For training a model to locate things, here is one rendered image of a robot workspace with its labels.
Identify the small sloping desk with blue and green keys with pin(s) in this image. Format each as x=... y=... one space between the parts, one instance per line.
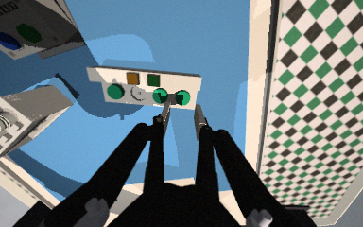
x=42 y=26

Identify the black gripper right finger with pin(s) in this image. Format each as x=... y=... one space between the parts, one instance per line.
x=258 y=207

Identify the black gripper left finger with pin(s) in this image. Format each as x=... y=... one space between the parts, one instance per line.
x=89 y=206

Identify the blue flat mat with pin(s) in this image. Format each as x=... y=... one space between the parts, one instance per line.
x=205 y=37

